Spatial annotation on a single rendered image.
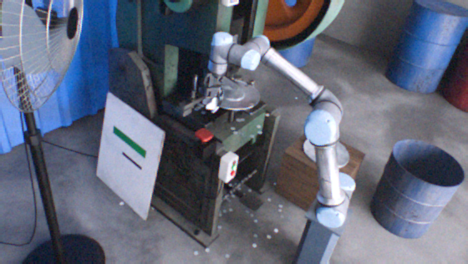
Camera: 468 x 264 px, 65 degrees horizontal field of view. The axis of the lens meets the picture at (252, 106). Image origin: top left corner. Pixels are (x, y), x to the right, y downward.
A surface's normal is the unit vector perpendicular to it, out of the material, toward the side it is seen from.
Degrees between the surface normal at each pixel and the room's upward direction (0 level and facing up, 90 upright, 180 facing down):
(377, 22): 90
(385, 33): 90
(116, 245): 0
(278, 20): 90
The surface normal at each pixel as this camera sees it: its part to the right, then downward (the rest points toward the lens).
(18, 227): 0.15, -0.83
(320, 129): -0.42, 0.33
